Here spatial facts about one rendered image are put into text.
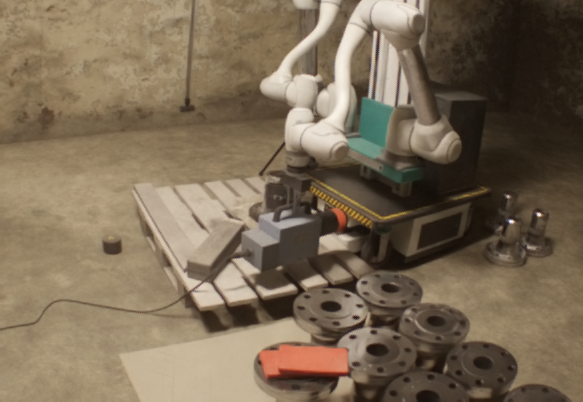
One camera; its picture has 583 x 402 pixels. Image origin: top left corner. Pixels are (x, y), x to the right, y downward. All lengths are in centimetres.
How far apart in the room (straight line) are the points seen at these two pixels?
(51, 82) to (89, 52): 42
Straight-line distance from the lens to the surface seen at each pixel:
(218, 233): 237
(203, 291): 212
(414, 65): 208
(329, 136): 185
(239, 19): 486
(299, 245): 213
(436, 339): 182
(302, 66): 280
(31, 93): 456
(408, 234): 261
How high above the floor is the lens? 129
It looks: 20 degrees down
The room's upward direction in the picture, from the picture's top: 5 degrees clockwise
